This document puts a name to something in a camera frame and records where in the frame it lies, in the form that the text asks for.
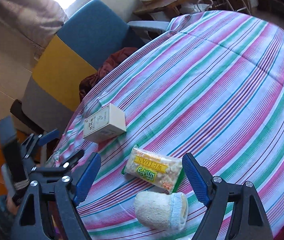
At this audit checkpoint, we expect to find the wooden side desk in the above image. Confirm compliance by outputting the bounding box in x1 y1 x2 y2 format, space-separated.
133 0 190 16

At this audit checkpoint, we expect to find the yellow green snack pack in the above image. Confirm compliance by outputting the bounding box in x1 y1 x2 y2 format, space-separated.
122 145 185 194

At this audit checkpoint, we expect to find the dark red cloth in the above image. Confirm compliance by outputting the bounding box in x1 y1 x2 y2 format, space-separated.
79 47 137 102

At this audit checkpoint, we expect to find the striped tablecloth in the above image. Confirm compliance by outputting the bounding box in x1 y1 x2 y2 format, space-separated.
53 11 284 239

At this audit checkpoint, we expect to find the rolled white sock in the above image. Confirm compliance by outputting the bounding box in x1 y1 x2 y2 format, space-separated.
134 191 188 231

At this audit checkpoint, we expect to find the white cardboard box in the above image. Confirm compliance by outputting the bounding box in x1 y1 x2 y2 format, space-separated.
83 103 126 144

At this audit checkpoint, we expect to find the grey yellow blue chair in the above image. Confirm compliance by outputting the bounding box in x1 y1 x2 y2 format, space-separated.
10 0 168 134

